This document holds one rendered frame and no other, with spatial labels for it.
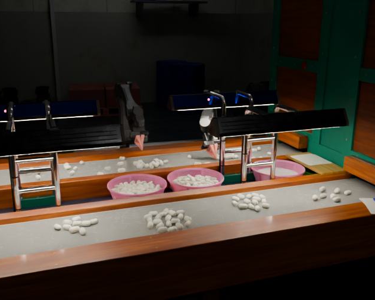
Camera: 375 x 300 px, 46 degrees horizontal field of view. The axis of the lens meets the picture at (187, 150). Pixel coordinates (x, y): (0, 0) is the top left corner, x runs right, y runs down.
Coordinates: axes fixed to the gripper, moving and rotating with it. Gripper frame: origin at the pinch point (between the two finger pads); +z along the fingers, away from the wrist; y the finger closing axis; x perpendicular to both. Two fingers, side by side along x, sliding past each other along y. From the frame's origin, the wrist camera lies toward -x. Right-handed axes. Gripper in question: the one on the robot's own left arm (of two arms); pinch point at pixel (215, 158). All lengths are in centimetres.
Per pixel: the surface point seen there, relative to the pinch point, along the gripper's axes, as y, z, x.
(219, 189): -16.9, 32.2, -28.7
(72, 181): -76, 8, -8
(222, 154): -2.7, 6.7, -14.5
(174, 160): -19.8, -6.5, 9.1
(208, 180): -14.3, 20.0, -14.9
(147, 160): -33.6, -10.2, 12.2
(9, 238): -102, 43, -36
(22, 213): -98, 31, -29
